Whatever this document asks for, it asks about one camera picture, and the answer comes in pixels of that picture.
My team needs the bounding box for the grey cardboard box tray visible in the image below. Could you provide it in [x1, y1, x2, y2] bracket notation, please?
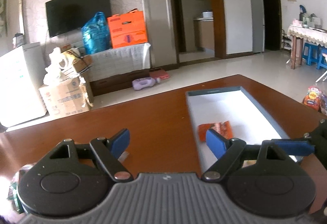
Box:
[186, 86, 290, 172]

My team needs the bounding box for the tall grey refrigerator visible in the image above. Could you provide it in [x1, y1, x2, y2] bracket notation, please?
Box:
[251, 0, 264, 53]

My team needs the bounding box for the white small refrigerator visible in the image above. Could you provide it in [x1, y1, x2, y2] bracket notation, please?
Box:
[1, 42, 47, 128]

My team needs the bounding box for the green chips bag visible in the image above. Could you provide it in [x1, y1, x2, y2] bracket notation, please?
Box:
[7, 165, 29, 214]

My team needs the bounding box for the purple detergent bottle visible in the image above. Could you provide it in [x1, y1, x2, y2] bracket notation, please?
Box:
[132, 77, 161, 90]

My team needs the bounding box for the small cardboard box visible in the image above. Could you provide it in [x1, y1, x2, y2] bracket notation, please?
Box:
[60, 48, 93, 73]

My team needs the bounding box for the large brown cardboard box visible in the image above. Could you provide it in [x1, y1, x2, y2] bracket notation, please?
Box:
[39, 77, 93, 118]

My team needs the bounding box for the kitchen counter cabinet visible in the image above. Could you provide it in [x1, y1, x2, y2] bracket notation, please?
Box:
[193, 18, 215, 52]

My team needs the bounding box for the black wall television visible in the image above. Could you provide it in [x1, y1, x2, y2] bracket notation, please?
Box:
[45, 0, 111, 38]

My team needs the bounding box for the blue plastic stool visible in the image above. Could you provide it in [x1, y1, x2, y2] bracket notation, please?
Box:
[302, 42, 320, 65]

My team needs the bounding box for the side table with lace cloth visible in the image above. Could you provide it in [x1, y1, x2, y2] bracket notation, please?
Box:
[287, 25, 326, 69]

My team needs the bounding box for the colourful snack bag at edge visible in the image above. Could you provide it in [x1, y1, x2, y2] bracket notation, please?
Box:
[302, 86, 326, 115]

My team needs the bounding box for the pink red floor item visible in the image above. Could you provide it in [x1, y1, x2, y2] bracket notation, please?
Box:
[149, 68, 170, 81]

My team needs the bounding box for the orange wafer snack packet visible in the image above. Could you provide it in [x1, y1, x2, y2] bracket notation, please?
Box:
[197, 121, 233, 142]

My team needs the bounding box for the blue plastic bag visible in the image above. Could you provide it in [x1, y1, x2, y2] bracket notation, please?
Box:
[82, 12, 111, 54]

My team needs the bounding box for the white crumpled plastic bag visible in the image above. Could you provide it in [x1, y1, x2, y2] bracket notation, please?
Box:
[43, 47, 67, 86]

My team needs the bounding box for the orange gift bag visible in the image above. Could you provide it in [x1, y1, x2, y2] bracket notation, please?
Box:
[107, 9, 148, 48]

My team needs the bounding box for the white rice cooker pot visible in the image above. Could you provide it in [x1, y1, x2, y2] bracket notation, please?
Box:
[202, 11, 213, 19]

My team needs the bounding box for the cabinet with white cloth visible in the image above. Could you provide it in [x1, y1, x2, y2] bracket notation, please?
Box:
[89, 43, 151, 96]

